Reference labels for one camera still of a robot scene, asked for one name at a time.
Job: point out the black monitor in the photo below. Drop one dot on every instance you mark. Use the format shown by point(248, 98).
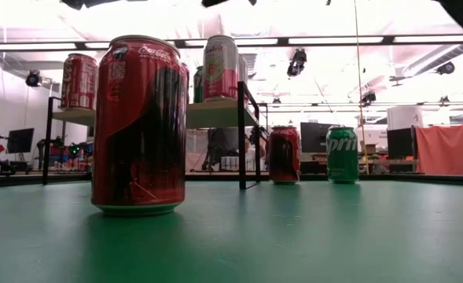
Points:
point(400, 143)
point(313, 137)
point(20, 140)

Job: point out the black overhead beam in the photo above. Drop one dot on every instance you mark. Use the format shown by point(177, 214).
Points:
point(388, 39)

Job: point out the green Sprite can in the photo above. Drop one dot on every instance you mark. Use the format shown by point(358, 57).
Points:
point(198, 86)
point(342, 157)

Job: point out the black table frame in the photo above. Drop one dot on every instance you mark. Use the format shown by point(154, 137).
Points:
point(412, 178)

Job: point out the orange red fabric panel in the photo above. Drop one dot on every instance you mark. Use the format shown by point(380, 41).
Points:
point(447, 149)

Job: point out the white hanging shirt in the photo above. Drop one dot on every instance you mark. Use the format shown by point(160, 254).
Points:
point(195, 155)

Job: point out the wooden shelf black metal frame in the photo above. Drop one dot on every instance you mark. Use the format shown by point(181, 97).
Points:
point(215, 114)

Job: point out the person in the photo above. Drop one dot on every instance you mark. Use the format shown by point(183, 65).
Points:
point(250, 155)

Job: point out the black hanging camera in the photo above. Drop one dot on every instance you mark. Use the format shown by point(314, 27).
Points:
point(297, 63)
point(368, 97)

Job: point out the red Coca-Cola can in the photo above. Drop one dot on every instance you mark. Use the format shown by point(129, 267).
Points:
point(78, 82)
point(137, 126)
point(284, 157)

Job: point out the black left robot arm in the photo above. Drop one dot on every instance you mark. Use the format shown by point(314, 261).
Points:
point(74, 3)

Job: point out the black robot green lights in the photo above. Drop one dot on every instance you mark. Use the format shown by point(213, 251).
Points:
point(74, 151)

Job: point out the black ceiling spotlight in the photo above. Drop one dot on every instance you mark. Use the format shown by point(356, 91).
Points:
point(33, 78)
point(446, 68)

